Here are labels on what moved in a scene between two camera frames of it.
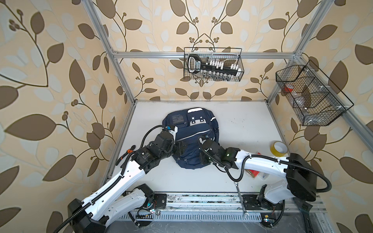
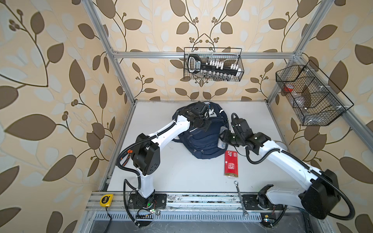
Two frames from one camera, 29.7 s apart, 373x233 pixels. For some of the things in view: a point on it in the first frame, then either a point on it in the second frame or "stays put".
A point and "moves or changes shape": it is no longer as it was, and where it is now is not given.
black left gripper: x=179 y=150 -> x=208 y=123
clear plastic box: x=263 y=175 -> x=221 y=143
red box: x=252 y=173 moves or changes shape
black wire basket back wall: x=213 y=64 stays put
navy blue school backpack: x=192 y=124 moves or changes shape
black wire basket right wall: x=316 y=99 stays put
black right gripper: x=203 y=160 -> x=225 y=135
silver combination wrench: x=245 y=214 stays put
